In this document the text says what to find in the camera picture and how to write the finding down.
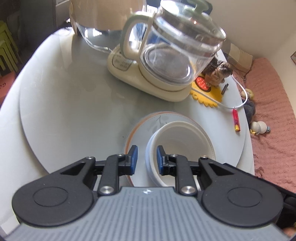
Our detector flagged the white plastic bowl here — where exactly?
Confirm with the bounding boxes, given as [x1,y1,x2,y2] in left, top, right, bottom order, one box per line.
[145,121,216,187]

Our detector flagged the person's right hand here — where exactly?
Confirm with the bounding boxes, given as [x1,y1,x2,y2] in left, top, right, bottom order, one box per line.
[283,226,296,237]

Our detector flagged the pink bed blanket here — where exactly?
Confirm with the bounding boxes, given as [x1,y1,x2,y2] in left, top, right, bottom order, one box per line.
[241,58,295,192]

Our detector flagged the white duck plush toy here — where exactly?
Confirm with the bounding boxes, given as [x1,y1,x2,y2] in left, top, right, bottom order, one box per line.
[250,121,270,136]

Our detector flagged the round grey lazy susan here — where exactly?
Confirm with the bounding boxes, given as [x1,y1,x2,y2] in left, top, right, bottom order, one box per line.
[19,25,247,188]

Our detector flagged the yellow sunflower silicone mat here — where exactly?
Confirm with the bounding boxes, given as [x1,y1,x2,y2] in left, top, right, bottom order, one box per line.
[190,74,222,108]

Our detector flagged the monkey plush toy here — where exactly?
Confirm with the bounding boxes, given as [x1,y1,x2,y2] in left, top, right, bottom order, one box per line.
[240,88,256,125]

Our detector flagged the cream kettle base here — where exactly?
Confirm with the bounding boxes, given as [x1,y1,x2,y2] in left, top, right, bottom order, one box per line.
[107,45,191,102]

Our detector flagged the dog figurine with basket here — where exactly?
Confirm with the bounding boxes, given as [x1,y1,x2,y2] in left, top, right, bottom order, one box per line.
[202,57,233,87]

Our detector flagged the glass electric kettle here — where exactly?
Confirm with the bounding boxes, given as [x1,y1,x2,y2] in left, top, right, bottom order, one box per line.
[120,1,226,85]

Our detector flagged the striped beige pillow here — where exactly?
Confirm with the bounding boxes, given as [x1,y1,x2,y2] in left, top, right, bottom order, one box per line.
[222,39,253,77]

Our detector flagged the orange cardboard box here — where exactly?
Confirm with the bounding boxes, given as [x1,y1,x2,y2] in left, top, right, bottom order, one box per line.
[0,72,16,105]

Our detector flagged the cream bear-ear appliance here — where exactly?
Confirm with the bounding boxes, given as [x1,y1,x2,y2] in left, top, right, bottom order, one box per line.
[69,1,147,53]

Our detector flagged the stacked green plastic stools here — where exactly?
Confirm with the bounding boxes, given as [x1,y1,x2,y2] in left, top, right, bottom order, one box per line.
[1,21,22,72]

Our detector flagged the dark wooden cabinet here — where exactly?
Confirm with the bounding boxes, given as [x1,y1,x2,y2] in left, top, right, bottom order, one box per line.
[21,0,71,38]

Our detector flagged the white power cable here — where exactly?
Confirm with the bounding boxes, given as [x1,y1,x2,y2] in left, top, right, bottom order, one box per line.
[217,51,248,110]

